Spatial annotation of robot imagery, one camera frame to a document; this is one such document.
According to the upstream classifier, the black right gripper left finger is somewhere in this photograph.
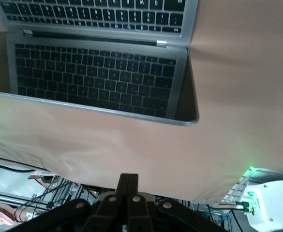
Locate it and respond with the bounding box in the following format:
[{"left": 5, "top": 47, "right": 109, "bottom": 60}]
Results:
[{"left": 10, "top": 173, "right": 131, "bottom": 232}]

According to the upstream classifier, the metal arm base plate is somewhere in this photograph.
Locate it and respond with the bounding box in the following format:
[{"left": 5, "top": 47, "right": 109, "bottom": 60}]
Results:
[{"left": 224, "top": 168, "right": 283, "bottom": 206}]

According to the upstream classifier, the brown table cover cloth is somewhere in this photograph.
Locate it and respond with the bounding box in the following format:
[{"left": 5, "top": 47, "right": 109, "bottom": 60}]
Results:
[{"left": 0, "top": 0, "right": 283, "bottom": 203}]

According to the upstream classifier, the red and white box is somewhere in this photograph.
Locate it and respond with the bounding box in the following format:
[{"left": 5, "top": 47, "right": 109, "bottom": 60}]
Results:
[{"left": 27, "top": 170, "right": 58, "bottom": 181}]

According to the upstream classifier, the grey aluminium laptop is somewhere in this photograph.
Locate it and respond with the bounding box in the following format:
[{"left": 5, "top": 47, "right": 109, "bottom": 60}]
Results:
[{"left": 0, "top": 0, "right": 200, "bottom": 127}]

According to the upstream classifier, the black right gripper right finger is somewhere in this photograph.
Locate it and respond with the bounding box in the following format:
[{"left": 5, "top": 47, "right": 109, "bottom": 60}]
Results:
[{"left": 126, "top": 173, "right": 229, "bottom": 232}]

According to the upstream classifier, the black background cable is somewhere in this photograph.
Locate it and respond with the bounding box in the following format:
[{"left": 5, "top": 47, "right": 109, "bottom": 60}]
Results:
[{"left": 0, "top": 156, "right": 47, "bottom": 174}]

